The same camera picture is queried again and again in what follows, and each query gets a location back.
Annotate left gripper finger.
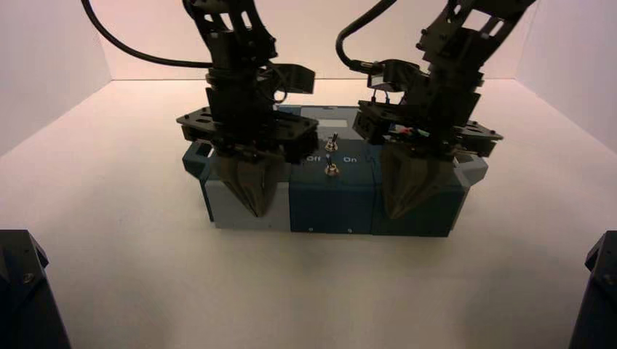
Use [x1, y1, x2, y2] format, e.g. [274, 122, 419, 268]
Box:
[263, 158, 284, 216]
[212, 153, 266, 218]

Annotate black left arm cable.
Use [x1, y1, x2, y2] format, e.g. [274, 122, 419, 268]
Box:
[81, 0, 214, 69]

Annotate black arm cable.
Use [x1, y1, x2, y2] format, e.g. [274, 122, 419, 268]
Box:
[81, 0, 214, 69]
[335, 0, 399, 74]

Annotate teal and grey task box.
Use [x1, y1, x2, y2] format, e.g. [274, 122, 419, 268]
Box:
[182, 105, 489, 238]

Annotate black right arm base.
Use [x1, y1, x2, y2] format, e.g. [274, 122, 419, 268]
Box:
[568, 230, 617, 349]

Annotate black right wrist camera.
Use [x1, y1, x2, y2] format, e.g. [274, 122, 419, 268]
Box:
[368, 60, 426, 103]

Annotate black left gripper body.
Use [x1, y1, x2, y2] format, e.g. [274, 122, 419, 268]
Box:
[175, 71, 319, 165]

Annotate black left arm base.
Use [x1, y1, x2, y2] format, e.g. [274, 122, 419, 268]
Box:
[0, 229, 72, 349]

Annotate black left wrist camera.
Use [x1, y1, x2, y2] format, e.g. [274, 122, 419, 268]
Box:
[268, 63, 317, 96]

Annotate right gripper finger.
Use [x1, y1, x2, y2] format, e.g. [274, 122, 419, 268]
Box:
[381, 143, 426, 220]
[403, 157, 457, 218]

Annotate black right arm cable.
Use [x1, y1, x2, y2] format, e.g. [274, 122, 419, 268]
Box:
[335, 0, 399, 74]

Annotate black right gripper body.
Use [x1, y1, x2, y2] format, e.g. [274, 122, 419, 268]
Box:
[353, 90, 505, 163]

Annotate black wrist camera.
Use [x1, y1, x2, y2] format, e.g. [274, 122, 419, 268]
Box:
[368, 60, 426, 103]
[268, 63, 317, 96]

